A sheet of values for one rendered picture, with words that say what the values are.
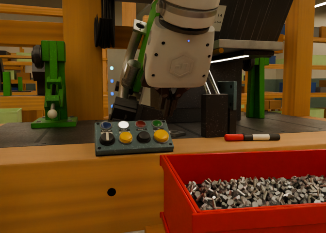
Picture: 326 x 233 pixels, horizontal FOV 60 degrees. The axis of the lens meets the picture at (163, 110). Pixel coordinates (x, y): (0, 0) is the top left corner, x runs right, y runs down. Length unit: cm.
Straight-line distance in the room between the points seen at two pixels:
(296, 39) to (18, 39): 119
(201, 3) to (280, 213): 25
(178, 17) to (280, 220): 26
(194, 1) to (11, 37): 96
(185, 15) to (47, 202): 39
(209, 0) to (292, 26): 114
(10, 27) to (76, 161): 82
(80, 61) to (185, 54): 74
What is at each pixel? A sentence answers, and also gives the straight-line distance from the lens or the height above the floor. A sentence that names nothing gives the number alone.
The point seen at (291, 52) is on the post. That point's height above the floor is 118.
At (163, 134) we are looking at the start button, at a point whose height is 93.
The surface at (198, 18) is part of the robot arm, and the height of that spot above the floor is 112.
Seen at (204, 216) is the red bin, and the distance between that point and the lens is 27.
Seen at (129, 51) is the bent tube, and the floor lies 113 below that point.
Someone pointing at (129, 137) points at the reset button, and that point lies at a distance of 54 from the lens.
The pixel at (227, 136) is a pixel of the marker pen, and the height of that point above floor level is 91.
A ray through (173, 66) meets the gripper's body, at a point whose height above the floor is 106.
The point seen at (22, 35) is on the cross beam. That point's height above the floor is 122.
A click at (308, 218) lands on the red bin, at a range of 31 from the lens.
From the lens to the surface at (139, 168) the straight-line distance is 54.
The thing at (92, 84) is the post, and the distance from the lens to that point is 112.
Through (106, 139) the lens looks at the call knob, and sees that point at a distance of 53.
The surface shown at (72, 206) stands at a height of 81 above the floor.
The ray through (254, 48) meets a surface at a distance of 68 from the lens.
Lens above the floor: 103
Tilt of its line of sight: 5 degrees down
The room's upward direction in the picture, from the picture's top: straight up
